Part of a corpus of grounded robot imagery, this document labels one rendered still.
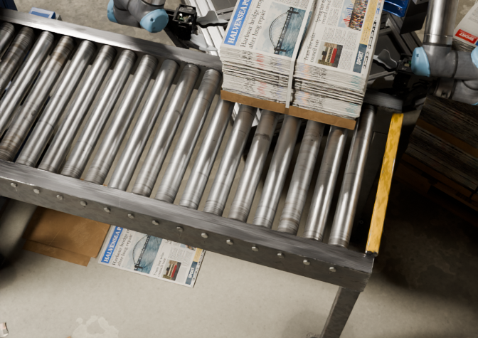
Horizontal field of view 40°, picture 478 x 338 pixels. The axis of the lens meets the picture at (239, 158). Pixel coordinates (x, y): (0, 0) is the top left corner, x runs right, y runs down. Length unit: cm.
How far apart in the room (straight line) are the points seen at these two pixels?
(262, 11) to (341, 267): 68
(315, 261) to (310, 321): 80
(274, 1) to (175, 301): 116
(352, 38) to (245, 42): 27
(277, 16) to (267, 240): 57
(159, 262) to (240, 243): 88
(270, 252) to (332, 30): 58
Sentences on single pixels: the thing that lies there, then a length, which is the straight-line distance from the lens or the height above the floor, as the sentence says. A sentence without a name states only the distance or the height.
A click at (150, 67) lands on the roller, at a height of 79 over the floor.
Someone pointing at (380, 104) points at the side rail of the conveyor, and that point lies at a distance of 188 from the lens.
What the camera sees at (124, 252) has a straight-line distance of 250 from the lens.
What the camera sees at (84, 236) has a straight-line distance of 256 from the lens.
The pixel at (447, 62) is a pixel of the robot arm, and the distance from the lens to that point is 184.
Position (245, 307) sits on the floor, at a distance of 240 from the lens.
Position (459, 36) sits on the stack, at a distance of 207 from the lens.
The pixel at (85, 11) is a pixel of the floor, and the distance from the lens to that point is 326.
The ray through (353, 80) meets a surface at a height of 101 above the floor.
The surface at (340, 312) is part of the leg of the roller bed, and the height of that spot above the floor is 50.
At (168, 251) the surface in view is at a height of 1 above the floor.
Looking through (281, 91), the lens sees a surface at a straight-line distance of 174.
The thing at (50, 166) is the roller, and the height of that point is 80.
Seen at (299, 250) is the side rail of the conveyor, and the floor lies 80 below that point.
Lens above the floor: 226
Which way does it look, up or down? 58 degrees down
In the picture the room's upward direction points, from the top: 1 degrees clockwise
